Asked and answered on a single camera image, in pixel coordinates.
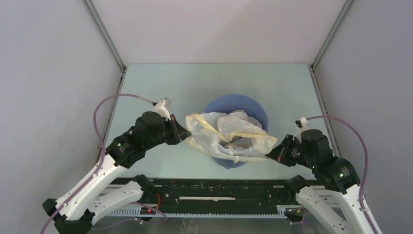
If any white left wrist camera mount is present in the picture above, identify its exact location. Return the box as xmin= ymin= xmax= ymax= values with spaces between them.
xmin=152 ymin=97 xmax=171 ymax=120

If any blue plastic trash bin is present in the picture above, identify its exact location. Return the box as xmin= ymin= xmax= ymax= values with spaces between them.
xmin=202 ymin=94 xmax=269 ymax=170

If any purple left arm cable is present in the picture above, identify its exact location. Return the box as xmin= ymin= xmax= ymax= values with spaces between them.
xmin=39 ymin=94 xmax=169 ymax=234

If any translucent yellowish trash bag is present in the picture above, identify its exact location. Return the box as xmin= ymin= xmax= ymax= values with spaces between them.
xmin=186 ymin=110 xmax=278 ymax=163

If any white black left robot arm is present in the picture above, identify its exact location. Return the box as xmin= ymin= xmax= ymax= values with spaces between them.
xmin=42 ymin=111 xmax=191 ymax=234

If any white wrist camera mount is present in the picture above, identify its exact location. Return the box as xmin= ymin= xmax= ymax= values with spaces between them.
xmin=152 ymin=97 xmax=171 ymax=120
xmin=294 ymin=117 xmax=310 ymax=143

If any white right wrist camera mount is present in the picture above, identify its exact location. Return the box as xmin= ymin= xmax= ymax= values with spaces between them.
xmin=294 ymin=117 xmax=310 ymax=143

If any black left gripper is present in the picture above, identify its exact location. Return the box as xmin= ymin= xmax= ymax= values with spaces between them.
xmin=145 ymin=114 xmax=191 ymax=150

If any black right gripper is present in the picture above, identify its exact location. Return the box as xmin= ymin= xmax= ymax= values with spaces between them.
xmin=265 ymin=133 xmax=315 ymax=168

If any right corner aluminium post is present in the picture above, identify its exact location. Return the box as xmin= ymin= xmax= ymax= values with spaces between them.
xmin=311 ymin=0 xmax=355 ymax=70

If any left corner aluminium post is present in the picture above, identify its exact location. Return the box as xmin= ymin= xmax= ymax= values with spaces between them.
xmin=82 ymin=0 xmax=127 ymax=72

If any corner aluminium post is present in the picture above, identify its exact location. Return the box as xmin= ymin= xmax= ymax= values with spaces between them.
xmin=311 ymin=0 xmax=355 ymax=70
xmin=82 ymin=0 xmax=127 ymax=72

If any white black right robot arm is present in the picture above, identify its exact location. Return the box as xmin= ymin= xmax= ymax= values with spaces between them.
xmin=266 ymin=128 xmax=381 ymax=234

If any light blue slotted cable duct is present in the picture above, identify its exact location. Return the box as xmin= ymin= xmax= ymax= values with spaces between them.
xmin=107 ymin=206 xmax=287 ymax=219

